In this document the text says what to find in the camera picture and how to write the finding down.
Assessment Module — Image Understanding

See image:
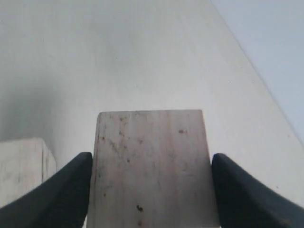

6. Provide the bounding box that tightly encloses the second largest wooden cube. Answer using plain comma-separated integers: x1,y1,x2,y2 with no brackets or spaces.
86,110,220,228

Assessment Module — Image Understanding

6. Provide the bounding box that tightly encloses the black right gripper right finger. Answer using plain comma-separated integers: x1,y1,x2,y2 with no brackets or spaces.
212,153,304,228

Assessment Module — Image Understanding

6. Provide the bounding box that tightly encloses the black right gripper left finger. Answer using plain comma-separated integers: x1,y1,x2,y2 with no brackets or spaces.
0,152,93,228

